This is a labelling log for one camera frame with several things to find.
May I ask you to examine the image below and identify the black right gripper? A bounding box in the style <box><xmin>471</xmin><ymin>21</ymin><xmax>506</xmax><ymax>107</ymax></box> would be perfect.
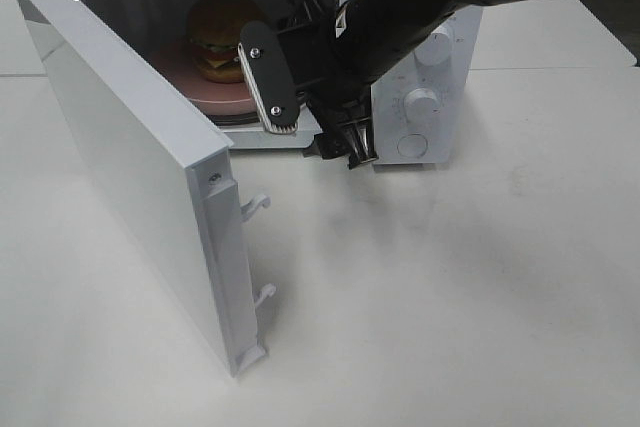
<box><xmin>277</xmin><ymin>0</ymin><xmax>378</xmax><ymax>170</ymax></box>

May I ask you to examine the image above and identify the round white door button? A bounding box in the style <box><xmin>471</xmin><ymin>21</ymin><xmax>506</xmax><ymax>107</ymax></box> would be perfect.
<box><xmin>397</xmin><ymin>134</ymin><xmax>428</xmax><ymax>159</ymax></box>

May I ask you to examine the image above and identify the white dial knob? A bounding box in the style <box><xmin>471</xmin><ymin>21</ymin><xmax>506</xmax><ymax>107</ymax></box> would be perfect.
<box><xmin>414</xmin><ymin>22</ymin><xmax>454</xmax><ymax>67</ymax></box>
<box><xmin>403</xmin><ymin>88</ymin><xmax>441</xmax><ymax>125</ymax></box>

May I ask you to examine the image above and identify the white microwave door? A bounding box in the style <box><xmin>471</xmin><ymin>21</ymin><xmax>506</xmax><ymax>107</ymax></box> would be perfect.
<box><xmin>17</xmin><ymin>0</ymin><xmax>275</xmax><ymax>375</ymax></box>

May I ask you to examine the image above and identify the burger with lettuce and cheese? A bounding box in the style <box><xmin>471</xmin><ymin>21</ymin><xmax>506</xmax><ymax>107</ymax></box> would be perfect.
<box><xmin>185</xmin><ymin>0</ymin><xmax>267</xmax><ymax>84</ymax></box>

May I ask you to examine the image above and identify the pink round plate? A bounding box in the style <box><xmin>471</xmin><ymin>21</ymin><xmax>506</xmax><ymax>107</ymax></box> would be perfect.
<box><xmin>148</xmin><ymin>39</ymin><xmax>257</xmax><ymax>117</ymax></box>

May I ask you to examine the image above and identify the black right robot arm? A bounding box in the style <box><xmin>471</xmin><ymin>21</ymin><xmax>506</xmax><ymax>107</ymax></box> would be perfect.
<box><xmin>263</xmin><ymin>0</ymin><xmax>528</xmax><ymax>167</ymax></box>

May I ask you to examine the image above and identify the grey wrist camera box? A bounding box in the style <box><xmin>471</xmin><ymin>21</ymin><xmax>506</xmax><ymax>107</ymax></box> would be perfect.
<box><xmin>237</xmin><ymin>21</ymin><xmax>304</xmax><ymax>135</ymax></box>

